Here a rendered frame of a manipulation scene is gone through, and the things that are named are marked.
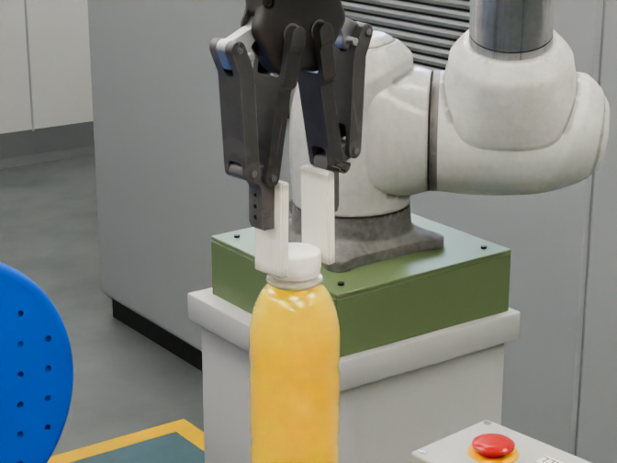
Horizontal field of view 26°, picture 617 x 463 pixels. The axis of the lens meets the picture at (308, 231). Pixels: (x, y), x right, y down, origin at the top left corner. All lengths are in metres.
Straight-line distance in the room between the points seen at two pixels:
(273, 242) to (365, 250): 0.73
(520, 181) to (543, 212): 1.10
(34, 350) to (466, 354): 0.63
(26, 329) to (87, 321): 3.28
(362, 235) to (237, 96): 0.80
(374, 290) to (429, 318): 0.10
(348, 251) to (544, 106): 0.30
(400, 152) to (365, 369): 0.27
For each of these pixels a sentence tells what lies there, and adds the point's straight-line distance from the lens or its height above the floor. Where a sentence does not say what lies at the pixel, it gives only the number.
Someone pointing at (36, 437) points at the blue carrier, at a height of 1.03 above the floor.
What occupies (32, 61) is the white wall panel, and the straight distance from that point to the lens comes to 6.77.
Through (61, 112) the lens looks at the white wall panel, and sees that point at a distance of 6.88.
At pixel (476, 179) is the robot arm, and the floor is 1.19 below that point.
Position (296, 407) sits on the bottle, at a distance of 0.98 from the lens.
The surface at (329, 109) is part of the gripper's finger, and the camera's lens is 0.95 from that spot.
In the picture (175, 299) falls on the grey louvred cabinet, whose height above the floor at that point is 0.22.
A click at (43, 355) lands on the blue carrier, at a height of 1.11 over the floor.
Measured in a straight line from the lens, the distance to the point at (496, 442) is 1.15.
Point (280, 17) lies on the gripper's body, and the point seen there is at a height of 1.49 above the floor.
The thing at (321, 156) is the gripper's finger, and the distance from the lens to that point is 0.97.
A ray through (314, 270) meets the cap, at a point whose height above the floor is 1.30.
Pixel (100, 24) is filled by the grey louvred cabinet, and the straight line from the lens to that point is 4.29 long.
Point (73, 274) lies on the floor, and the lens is 5.08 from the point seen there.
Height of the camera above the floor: 1.61
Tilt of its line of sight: 17 degrees down
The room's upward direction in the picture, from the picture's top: straight up
